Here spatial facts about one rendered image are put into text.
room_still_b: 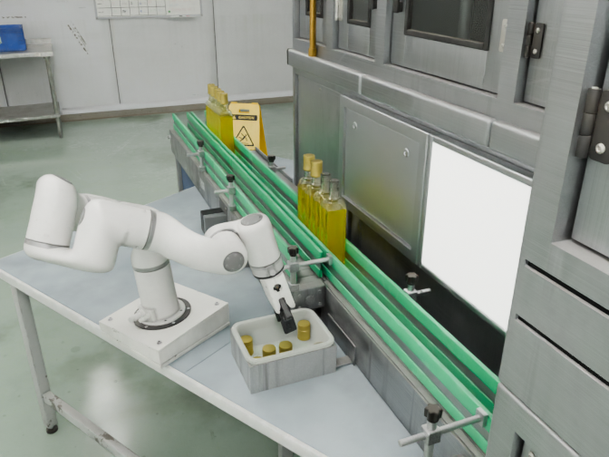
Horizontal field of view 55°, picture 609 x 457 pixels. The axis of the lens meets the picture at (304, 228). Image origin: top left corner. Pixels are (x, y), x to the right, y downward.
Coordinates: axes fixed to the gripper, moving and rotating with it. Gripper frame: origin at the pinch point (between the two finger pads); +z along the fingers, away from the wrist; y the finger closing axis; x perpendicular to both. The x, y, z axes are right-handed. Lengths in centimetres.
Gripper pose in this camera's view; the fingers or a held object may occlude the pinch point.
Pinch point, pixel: (285, 319)
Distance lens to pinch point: 142.6
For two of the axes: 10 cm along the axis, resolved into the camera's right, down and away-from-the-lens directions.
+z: 2.4, 8.4, 4.8
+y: -3.4, -3.9, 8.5
